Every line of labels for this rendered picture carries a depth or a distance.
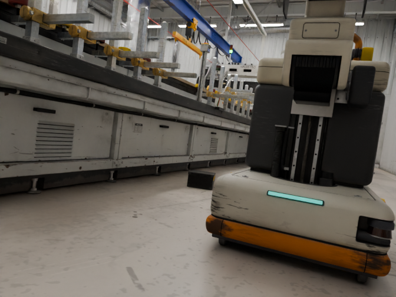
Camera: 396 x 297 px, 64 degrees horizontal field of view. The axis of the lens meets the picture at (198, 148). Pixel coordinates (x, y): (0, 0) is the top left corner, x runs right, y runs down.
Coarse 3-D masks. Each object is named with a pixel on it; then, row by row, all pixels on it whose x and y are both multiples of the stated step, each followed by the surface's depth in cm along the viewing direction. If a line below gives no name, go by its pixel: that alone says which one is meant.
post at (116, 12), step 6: (114, 0) 172; (120, 0) 172; (114, 6) 172; (120, 6) 173; (114, 12) 172; (120, 12) 173; (114, 18) 172; (120, 18) 174; (114, 24) 172; (114, 30) 172; (114, 42) 172; (108, 60) 173; (114, 60) 174; (114, 66) 175
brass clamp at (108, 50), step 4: (104, 48) 171; (108, 48) 170; (112, 48) 170; (116, 48) 173; (104, 52) 171; (108, 52) 170; (112, 52) 171; (116, 52) 174; (116, 56) 174; (120, 60) 182; (124, 60) 181
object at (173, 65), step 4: (120, 64) 206; (124, 64) 204; (128, 64) 203; (144, 64) 199; (148, 64) 197; (152, 64) 196; (156, 64) 195; (160, 64) 194; (164, 64) 193; (168, 64) 192; (172, 64) 191; (176, 64) 190; (180, 64) 192; (172, 68) 194; (176, 68) 192
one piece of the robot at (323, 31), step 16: (336, 0) 112; (320, 16) 115; (336, 16) 113; (304, 32) 115; (320, 32) 113; (336, 32) 111; (352, 32) 109; (288, 48) 113; (304, 48) 111; (320, 48) 109; (336, 48) 107; (288, 64) 114; (288, 80) 115
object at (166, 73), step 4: (144, 72) 228; (148, 72) 226; (152, 72) 225; (164, 72) 221; (168, 72) 220; (172, 72) 219; (176, 72) 218; (180, 72) 217; (184, 72) 215; (188, 72) 214; (168, 76) 222; (172, 76) 220; (176, 76) 218; (180, 76) 217; (184, 76) 215; (188, 76) 214; (192, 76) 213; (196, 76) 215
